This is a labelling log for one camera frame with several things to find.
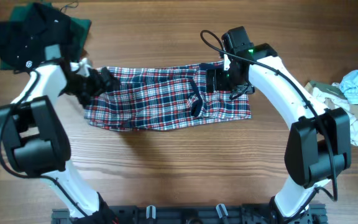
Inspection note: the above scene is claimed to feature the black polo shirt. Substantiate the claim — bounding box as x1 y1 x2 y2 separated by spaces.
0 2 81 73

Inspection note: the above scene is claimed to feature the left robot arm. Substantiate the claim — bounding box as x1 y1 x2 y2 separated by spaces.
0 44 120 223

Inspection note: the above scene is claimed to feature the plaid navy red shirt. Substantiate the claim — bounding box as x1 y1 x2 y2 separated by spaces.
84 61 252 131

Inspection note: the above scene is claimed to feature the green cloth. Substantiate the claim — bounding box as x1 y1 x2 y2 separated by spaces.
0 2 92 71

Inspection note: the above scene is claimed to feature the cream and tan garment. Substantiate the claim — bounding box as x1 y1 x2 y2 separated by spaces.
305 80 358 146

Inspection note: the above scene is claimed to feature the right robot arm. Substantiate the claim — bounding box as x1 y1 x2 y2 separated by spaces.
206 26 351 223

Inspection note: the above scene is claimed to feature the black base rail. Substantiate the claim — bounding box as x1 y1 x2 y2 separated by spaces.
51 203 328 224

